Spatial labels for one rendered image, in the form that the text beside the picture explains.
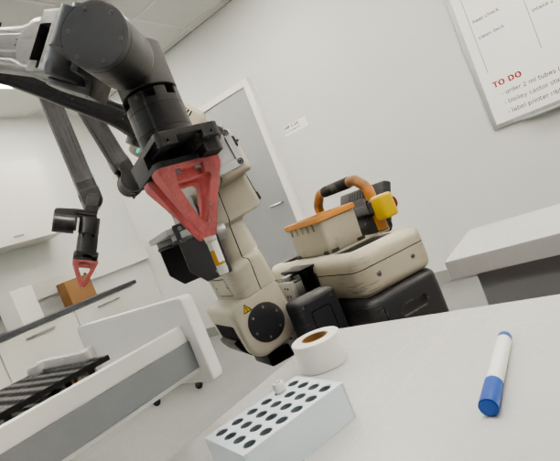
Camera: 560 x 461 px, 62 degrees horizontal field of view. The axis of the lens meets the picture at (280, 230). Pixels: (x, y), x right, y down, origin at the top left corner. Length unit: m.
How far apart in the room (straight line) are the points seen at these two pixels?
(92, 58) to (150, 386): 0.34
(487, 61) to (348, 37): 1.02
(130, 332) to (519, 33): 3.18
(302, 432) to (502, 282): 0.67
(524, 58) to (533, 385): 3.14
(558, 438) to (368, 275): 0.86
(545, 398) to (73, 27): 0.49
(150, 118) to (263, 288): 0.83
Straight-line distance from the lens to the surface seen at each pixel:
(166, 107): 0.48
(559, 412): 0.43
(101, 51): 0.43
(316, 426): 0.48
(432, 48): 3.64
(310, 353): 0.64
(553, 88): 3.50
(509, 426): 0.43
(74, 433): 0.53
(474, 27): 3.58
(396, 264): 1.26
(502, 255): 0.99
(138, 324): 0.67
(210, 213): 0.47
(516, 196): 3.59
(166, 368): 0.58
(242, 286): 1.22
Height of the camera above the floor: 0.98
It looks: 2 degrees down
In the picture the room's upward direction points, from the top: 22 degrees counter-clockwise
